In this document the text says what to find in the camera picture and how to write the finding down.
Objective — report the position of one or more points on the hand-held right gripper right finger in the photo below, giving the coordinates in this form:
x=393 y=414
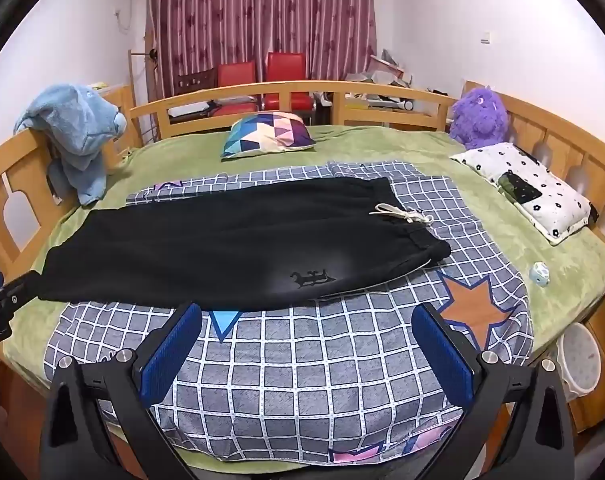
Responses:
x=445 y=352

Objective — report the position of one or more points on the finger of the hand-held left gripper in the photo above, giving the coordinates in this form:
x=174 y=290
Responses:
x=17 y=290

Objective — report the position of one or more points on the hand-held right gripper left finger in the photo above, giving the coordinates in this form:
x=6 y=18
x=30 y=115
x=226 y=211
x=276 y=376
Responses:
x=172 y=352

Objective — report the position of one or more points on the black pants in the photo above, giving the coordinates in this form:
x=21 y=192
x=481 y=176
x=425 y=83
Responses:
x=207 y=245

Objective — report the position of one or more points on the small pale blue toy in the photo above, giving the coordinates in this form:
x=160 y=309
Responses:
x=539 y=274

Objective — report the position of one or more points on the grey checked star blanket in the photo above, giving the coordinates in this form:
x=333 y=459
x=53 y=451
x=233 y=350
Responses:
x=307 y=360

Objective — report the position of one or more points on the white plastic basket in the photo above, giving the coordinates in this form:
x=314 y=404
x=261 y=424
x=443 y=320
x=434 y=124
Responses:
x=579 y=360

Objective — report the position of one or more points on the green bed sheet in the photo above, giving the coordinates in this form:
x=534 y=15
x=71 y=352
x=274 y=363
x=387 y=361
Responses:
x=522 y=240

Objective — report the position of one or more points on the blue plush toy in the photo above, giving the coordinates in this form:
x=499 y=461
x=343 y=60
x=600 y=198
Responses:
x=72 y=130

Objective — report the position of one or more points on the dark green patterned case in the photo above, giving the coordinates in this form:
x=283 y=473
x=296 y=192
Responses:
x=519 y=187

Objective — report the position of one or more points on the white floral pillow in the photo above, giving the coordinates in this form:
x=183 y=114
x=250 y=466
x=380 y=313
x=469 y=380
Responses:
x=557 y=200

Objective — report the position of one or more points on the geometric patterned pillow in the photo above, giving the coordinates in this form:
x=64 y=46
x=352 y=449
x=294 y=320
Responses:
x=267 y=132

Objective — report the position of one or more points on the purple plush toy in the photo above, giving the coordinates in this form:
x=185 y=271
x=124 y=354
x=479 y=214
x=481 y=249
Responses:
x=477 y=115

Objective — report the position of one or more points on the wooden coat rack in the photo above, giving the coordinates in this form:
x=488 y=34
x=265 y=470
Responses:
x=132 y=75

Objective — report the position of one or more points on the dark brown chair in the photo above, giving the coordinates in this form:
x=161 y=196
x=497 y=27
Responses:
x=196 y=82

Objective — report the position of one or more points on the red chair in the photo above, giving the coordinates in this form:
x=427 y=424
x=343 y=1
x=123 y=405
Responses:
x=286 y=66
x=237 y=75

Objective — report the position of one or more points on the cluttered pile of papers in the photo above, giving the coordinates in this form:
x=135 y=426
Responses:
x=382 y=72

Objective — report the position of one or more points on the maroon striped curtain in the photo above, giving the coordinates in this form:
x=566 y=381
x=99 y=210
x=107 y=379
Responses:
x=262 y=10

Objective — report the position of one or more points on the wooden bed frame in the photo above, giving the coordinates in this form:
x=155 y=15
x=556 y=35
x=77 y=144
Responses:
x=292 y=91

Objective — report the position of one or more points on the white wall socket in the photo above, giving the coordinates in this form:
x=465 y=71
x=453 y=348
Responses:
x=117 y=12

